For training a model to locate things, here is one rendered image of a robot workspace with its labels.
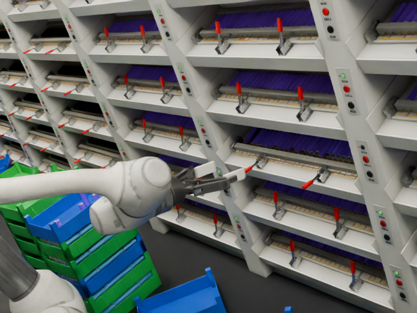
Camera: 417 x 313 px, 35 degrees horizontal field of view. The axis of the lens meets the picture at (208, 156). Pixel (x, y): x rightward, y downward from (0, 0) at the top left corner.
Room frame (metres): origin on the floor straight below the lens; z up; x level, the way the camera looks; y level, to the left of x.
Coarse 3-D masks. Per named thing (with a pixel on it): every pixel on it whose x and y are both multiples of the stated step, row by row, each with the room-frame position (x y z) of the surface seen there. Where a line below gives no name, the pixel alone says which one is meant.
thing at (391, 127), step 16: (400, 80) 1.49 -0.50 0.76; (416, 80) 1.48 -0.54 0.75; (384, 96) 1.46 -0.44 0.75; (400, 96) 1.48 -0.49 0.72; (416, 96) 1.42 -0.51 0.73; (384, 112) 1.44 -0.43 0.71; (400, 112) 1.44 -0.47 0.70; (416, 112) 1.38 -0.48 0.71; (384, 128) 1.43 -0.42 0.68; (400, 128) 1.39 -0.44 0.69; (416, 128) 1.36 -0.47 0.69; (384, 144) 1.43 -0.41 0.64; (400, 144) 1.38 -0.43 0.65; (416, 144) 1.34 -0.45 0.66
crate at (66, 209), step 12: (60, 204) 2.31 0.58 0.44; (72, 204) 2.34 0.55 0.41; (84, 204) 2.31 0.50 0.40; (24, 216) 2.23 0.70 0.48; (36, 216) 2.25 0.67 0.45; (48, 216) 2.28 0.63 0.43; (60, 216) 2.29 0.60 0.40; (72, 216) 2.25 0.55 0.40; (84, 216) 2.15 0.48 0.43; (36, 228) 2.17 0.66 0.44; (48, 228) 2.22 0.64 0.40; (60, 228) 2.08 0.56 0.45; (72, 228) 2.11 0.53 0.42; (60, 240) 2.07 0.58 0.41
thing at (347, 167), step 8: (240, 144) 2.02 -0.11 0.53; (256, 152) 1.94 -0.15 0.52; (264, 152) 1.90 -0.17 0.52; (272, 152) 1.88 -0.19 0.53; (280, 152) 1.85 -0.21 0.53; (288, 152) 1.83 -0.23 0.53; (296, 160) 1.78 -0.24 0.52; (304, 160) 1.75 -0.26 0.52; (312, 160) 1.72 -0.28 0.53; (320, 160) 1.70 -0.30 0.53; (328, 160) 1.68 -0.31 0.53; (304, 168) 1.74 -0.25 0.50; (328, 168) 1.68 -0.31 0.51; (336, 168) 1.64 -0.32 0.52; (344, 168) 1.61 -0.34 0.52; (352, 168) 1.59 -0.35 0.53; (344, 176) 1.60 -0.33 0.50
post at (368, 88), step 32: (352, 0) 1.45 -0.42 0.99; (320, 32) 1.50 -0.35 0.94; (352, 32) 1.44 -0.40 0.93; (352, 64) 1.44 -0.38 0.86; (352, 128) 1.49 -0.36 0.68; (384, 160) 1.44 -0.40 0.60; (384, 192) 1.44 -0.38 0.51; (416, 224) 1.46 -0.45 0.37; (384, 256) 1.50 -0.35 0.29; (416, 288) 1.43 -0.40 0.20
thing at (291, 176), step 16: (240, 128) 2.09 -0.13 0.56; (224, 144) 2.05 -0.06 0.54; (224, 160) 2.04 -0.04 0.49; (240, 160) 1.99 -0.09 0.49; (272, 160) 1.88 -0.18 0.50; (352, 160) 1.65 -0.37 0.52; (256, 176) 1.92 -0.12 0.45; (272, 176) 1.83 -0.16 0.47; (288, 176) 1.77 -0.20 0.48; (304, 176) 1.72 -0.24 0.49; (336, 176) 1.64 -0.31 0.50; (352, 176) 1.60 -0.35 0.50; (320, 192) 1.68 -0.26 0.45; (336, 192) 1.60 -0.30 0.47; (352, 192) 1.55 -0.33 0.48
